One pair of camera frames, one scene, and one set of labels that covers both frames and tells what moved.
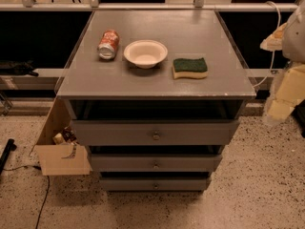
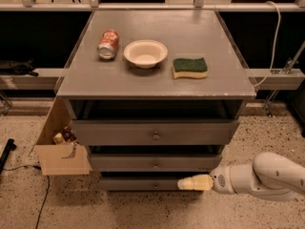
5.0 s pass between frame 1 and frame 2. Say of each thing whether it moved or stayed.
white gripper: moved
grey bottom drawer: stayed
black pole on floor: stayed
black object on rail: stayed
